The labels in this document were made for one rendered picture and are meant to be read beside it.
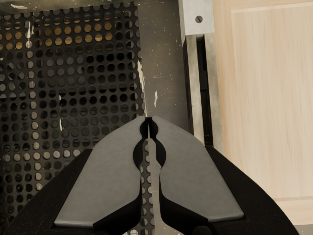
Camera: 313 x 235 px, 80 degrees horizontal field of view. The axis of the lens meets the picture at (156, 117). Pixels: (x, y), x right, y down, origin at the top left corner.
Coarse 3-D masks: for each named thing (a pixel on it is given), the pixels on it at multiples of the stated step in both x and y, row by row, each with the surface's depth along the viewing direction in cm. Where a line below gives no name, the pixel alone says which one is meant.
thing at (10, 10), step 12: (0, 0) 44; (12, 0) 44; (24, 0) 44; (36, 0) 44; (48, 0) 44; (60, 0) 45; (72, 0) 45; (84, 0) 45; (96, 0) 46; (108, 0) 46; (120, 0) 46; (132, 0) 47; (0, 12) 47; (12, 12) 48; (24, 12) 48
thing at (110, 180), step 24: (144, 120) 12; (96, 144) 10; (120, 144) 10; (96, 168) 8; (120, 168) 8; (72, 192) 7; (96, 192) 7; (120, 192) 7; (72, 216) 6; (96, 216) 6; (120, 216) 7
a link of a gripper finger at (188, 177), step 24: (168, 144) 10; (192, 144) 10; (168, 168) 8; (192, 168) 8; (216, 168) 8; (168, 192) 7; (192, 192) 7; (216, 192) 7; (168, 216) 7; (192, 216) 7; (216, 216) 6; (240, 216) 6
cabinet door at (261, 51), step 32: (224, 0) 44; (256, 0) 44; (288, 0) 44; (224, 32) 44; (256, 32) 44; (288, 32) 44; (224, 64) 44; (256, 64) 44; (288, 64) 44; (224, 96) 44; (256, 96) 44; (288, 96) 44; (224, 128) 44; (256, 128) 44; (288, 128) 44; (256, 160) 44; (288, 160) 44; (288, 192) 44
